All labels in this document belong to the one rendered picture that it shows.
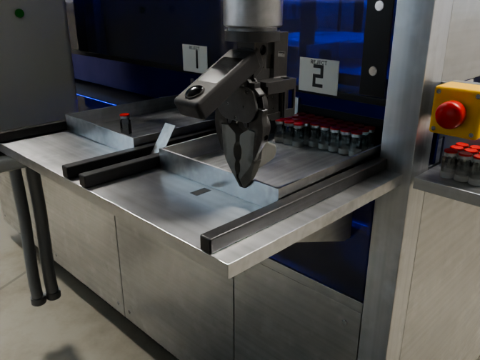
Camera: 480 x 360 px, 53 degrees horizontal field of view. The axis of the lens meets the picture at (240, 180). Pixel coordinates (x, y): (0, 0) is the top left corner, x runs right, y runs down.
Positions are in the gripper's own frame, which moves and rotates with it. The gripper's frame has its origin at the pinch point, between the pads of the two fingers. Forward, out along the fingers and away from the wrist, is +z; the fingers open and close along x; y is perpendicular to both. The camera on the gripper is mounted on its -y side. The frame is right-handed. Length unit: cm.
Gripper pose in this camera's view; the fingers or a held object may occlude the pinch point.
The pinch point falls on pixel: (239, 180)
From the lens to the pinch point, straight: 67.4
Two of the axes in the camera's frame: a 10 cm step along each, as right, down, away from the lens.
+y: 7.0, -2.5, 6.7
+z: -0.1, 9.4, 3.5
